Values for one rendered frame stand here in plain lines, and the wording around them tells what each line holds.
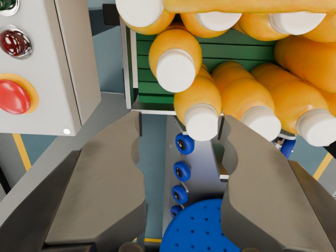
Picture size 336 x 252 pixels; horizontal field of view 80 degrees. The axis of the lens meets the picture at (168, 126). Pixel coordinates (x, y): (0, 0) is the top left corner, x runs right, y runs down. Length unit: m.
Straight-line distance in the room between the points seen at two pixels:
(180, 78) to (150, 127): 1.33
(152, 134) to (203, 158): 1.11
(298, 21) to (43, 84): 0.24
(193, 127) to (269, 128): 0.09
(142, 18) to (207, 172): 0.39
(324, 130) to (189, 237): 0.32
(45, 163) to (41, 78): 0.69
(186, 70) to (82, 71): 0.13
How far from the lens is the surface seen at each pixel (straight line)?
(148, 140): 1.60
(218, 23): 0.20
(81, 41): 0.27
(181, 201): 0.50
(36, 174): 0.87
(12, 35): 0.22
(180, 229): 0.48
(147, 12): 0.20
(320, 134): 0.29
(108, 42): 1.36
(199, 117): 0.23
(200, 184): 0.54
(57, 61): 0.22
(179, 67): 0.20
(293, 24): 0.22
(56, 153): 0.94
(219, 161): 0.36
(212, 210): 0.52
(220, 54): 0.40
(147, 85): 0.42
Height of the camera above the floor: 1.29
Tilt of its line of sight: 58 degrees down
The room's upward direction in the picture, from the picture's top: 177 degrees counter-clockwise
